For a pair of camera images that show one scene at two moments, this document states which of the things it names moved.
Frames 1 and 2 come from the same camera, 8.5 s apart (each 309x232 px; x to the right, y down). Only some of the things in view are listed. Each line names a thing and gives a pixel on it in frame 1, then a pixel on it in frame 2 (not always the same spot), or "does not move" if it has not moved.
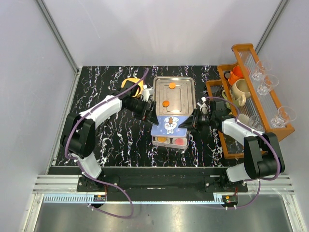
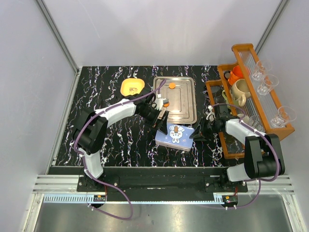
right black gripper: [192, 122] -> [200, 134]
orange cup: [236, 73] does not move
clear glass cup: [268, 81] does not move
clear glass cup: [262, 65] does not move
